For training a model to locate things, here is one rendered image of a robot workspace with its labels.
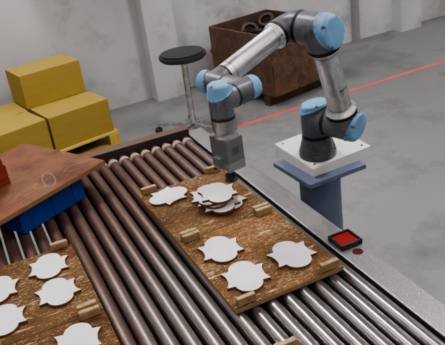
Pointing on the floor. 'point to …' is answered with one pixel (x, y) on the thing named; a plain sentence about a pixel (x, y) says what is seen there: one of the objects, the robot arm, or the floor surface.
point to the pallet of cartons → (52, 109)
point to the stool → (185, 53)
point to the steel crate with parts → (286, 70)
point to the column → (322, 188)
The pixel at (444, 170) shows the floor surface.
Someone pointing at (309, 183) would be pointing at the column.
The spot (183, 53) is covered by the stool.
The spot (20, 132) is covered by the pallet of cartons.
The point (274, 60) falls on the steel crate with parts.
